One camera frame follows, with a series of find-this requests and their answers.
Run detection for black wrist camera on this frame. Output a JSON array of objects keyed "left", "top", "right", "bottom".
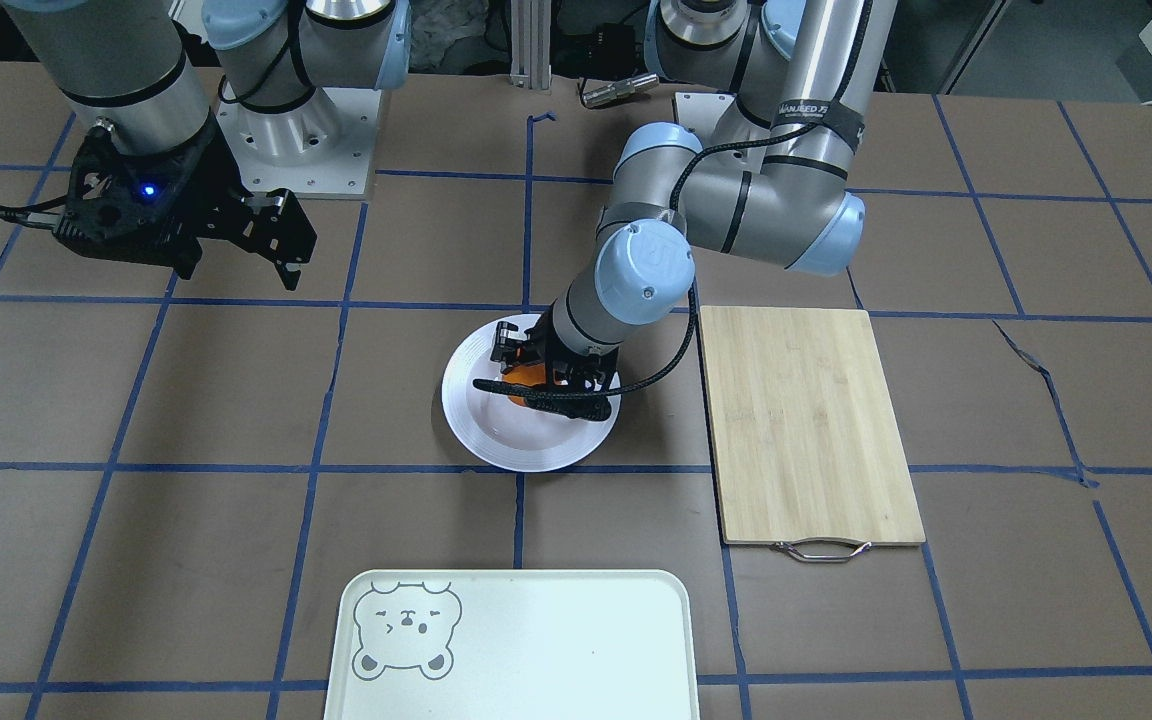
[{"left": 490, "top": 320, "right": 541, "bottom": 376}]

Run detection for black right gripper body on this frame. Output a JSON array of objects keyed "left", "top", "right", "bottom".
[{"left": 51, "top": 126, "right": 242, "bottom": 268}]

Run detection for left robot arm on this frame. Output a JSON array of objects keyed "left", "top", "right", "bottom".
[{"left": 476, "top": 1, "right": 896, "bottom": 420}]

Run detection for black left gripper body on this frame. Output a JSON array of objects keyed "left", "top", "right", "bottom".
[{"left": 526, "top": 331, "right": 620, "bottom": 420}]

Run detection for orange fruit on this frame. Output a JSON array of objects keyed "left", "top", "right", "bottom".
[{"left": 500, "top": 363, "right": 553, "bottom": 409}]

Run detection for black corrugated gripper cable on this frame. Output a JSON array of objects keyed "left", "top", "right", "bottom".
[{"left": 473, "top": 0, "right": 882, "bottom": 403}]

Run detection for aluminium frame post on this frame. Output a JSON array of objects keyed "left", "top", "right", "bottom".
[{"left": 509, "top": 0, "right": 552, "bottom": 94}]

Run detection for white round plate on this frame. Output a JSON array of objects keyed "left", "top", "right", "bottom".
[{"left": 442, "top": 319, "right": 621, "bottom": 473}]

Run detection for bamboo cutting board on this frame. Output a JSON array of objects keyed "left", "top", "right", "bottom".
[{"left": 699, "top": 305, "right": 925, "bottom": 561}]

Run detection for cream bear tray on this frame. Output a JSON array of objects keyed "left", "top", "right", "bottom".
[{"left": 324, "top": 569, "right": 700, "bottom": 719}]

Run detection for silver cylindrical connector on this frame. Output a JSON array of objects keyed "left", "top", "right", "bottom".
[{"left": 577, "top": 73, "right": 660, "bottom": 109}]

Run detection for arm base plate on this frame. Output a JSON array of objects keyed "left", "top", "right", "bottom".
[
  {"left": 673, "top": 91, "right": 735, "bottom": 137},
  {"left": 217, "top": 88, "right": 388, "bottom": 200}
]

